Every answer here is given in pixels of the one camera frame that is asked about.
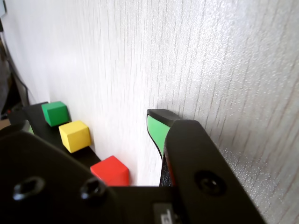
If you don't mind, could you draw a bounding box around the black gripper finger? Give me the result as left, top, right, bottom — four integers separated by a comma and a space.
146, 108, 267, 224
0, 119, 128, 224

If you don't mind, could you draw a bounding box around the yellow cube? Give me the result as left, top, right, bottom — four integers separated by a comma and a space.
58, 120, 92, 154

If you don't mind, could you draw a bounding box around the red cube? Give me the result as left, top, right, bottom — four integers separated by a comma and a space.
90, 155, 129, 187

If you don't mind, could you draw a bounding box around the green cube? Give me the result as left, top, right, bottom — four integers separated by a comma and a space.
41, 101, 72, 127

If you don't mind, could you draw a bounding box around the thick black cable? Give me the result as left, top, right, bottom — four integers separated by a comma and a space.
3, 35, 31, 105

